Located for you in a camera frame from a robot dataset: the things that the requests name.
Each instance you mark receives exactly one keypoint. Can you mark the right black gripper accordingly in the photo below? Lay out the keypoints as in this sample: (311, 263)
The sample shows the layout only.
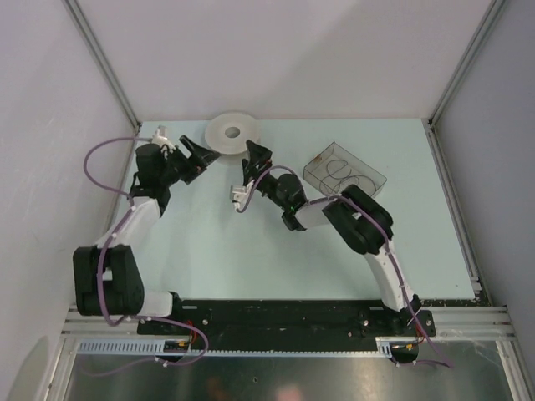
(261, 156)

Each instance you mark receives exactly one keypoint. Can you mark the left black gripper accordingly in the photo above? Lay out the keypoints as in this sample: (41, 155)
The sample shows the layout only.
(195, 164)

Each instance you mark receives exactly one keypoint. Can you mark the white plastic spool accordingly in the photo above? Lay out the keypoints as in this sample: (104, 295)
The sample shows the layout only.
(228, 133)

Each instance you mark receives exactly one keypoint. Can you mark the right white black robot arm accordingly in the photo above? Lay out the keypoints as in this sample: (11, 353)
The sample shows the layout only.
(363, 224)

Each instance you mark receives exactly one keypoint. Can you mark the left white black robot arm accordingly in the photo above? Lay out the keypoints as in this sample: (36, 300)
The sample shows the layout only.
(107, 280)

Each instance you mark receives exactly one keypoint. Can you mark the clear plastic box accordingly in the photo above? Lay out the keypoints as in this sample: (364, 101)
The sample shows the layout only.
(334, 169)

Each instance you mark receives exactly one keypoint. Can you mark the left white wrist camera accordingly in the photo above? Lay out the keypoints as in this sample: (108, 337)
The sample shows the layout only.
(160, 138)

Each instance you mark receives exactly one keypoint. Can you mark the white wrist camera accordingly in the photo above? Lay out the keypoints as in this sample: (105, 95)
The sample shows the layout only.
(240, 195)
(160, 138)

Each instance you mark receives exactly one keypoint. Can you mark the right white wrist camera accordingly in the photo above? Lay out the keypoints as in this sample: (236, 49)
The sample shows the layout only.
(240, 195)

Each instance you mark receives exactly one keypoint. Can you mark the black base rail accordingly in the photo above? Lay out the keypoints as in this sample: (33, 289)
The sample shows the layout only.
(290, 326)

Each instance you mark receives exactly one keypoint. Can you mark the right aluminium frame post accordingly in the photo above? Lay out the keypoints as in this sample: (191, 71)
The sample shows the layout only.
(468, 58)

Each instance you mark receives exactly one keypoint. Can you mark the aluminium frame post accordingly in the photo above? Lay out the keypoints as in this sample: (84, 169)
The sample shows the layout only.
(468, 58)
(91, 41)

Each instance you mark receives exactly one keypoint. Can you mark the left aluminium frame post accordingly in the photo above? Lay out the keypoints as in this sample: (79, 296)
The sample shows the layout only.
(91, 41)

